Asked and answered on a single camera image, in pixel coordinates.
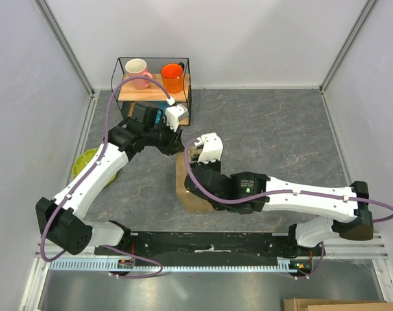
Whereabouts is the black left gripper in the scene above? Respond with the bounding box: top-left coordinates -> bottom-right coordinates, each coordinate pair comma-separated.
143,117 -> 184,156

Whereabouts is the brown cardboard express box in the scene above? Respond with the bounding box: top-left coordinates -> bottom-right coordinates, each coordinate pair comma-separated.
176,152 -> 215,213

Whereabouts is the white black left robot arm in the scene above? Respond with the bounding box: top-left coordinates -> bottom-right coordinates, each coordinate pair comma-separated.
36,104 -> 189,255

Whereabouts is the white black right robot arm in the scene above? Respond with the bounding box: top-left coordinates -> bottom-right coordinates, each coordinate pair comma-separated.
184,161 -> 374,255

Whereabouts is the blue dotted plate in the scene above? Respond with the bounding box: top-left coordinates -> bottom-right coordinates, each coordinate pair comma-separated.
155,108 -> 165,124

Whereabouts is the orange ceramic mug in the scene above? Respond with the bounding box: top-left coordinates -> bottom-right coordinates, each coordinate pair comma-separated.
160,62 -> 185,94

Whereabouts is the pink ceramic mug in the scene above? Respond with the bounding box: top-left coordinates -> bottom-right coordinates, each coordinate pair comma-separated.
125,58 -> 154,90

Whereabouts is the green dotted plate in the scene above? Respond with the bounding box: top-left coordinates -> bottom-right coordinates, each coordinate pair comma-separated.
72,148 -> 99,179

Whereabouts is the cardboard sheet in corner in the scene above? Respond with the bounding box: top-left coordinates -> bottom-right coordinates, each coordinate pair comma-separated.
283,298 -> 393,311

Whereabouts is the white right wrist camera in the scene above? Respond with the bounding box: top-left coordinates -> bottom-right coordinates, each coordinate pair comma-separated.
191,132 -> 223,164

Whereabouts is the black wire wooden shelf rack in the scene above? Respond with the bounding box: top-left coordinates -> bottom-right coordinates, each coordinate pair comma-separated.
110,57 -> 192,117

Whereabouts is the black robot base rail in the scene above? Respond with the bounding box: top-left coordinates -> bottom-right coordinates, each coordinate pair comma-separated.
84,230 -> 327,270

